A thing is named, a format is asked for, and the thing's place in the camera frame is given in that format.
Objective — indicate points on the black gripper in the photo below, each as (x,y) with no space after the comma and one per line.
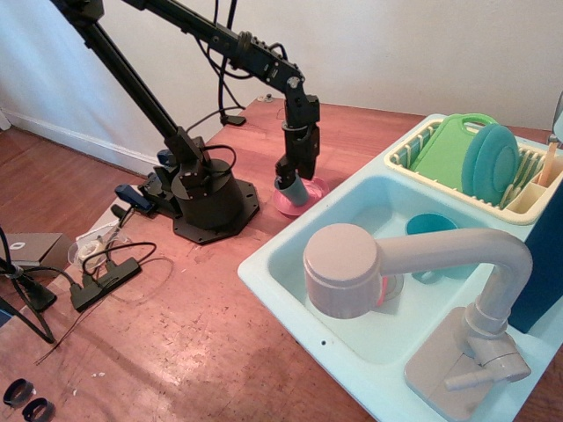
(302,140)

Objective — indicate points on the teal plastic cup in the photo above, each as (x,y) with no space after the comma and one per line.
(296,195)

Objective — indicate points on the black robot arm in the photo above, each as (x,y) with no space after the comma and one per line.
(242,51)

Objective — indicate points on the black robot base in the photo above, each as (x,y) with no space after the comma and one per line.
(205,202)

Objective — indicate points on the teal bowl in sink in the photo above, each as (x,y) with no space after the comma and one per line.
(432,222)

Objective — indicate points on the light blue toy sink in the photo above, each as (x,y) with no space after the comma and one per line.
(381,201)

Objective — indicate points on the pink plastic plate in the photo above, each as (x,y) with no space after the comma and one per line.
(317,189)

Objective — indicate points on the grey toy faucet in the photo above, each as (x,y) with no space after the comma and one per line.
(452,334)

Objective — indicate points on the green cutting board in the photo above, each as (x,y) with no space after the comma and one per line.
(442,157)

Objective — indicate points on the blue clamp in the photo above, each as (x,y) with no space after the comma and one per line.
(139,203)

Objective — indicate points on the teal plate in rack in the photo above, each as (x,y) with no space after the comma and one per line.
(490,164)

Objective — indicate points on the clear plastic bag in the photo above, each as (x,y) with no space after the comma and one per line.
(90,250)

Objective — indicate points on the cream dish rack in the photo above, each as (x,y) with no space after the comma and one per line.
(523,201)

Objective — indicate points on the orange utensil in rack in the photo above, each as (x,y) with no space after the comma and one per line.
(549,158)

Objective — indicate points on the grey cardboard box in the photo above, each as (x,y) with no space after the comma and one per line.
(39,249)

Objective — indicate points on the dark blue panel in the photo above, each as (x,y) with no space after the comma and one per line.
(544,287)

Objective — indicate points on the black power plug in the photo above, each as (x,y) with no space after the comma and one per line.
(41,298)

